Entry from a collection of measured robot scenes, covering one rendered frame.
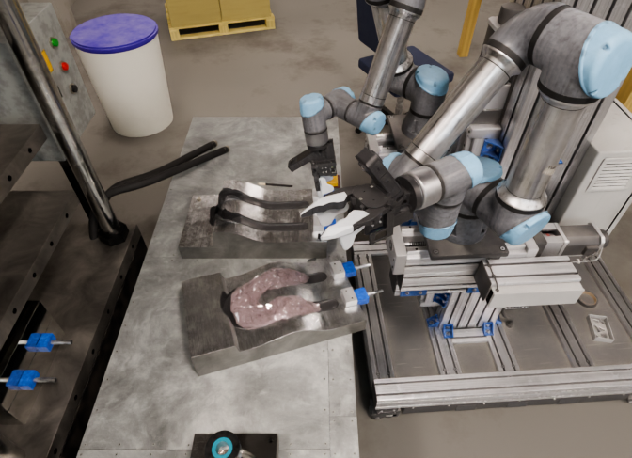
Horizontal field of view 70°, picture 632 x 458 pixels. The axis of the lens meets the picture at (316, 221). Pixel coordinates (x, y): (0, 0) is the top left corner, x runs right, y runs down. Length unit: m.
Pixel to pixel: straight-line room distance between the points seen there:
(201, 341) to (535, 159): 0.93
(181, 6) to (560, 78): 4.40
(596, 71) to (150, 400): 1.26
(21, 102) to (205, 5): 3.61
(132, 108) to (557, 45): 3.03
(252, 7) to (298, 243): 3.90
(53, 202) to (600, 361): 2.20
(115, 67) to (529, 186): 2.84
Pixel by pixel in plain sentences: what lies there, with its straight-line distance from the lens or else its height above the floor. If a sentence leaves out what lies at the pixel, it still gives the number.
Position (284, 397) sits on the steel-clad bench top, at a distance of 1.30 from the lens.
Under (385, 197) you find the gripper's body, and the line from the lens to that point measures 0.79.
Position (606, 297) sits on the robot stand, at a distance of 2.57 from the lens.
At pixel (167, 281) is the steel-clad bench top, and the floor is 0.80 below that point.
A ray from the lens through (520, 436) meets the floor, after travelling 2.28.
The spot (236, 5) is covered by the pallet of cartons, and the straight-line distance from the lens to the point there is 5.11.
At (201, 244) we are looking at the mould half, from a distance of 1.56.
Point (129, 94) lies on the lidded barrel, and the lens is 3.51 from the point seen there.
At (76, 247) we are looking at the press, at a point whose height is 0.79.
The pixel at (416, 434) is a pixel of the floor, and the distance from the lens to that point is 2.15.
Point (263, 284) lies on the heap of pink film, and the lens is 1.36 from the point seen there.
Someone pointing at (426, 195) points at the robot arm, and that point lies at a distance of 0.83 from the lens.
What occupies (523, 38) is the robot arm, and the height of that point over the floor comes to 1.63.
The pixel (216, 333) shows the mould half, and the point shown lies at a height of 0.91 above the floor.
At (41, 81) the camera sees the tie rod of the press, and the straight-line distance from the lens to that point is 1.42.
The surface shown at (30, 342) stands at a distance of 1.46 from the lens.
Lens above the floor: 2.00
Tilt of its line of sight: 46 degrees down
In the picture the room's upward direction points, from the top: straight up
